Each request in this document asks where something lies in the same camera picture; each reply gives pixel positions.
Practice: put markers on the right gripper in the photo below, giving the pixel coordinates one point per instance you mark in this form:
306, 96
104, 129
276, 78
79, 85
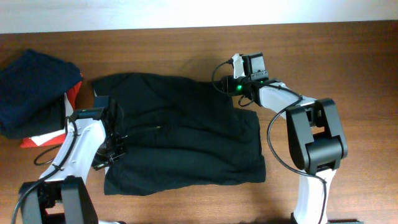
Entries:
228, 84

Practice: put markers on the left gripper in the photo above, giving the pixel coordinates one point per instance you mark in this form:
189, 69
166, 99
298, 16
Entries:
111, 154

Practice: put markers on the black shorts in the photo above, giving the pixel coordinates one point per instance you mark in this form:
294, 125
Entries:
179, 132

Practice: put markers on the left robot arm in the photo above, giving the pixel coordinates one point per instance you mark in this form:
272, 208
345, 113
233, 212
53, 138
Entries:
60, 194

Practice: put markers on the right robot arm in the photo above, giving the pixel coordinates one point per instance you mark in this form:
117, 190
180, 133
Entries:
316, 139

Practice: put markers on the red and white folded garment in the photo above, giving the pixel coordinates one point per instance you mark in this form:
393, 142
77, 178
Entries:
56, 137

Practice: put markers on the black folded garment in stack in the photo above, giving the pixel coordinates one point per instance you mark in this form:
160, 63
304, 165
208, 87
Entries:
46, 120

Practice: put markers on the navy folded garment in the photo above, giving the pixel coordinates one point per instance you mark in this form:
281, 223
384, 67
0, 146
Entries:
30, 83

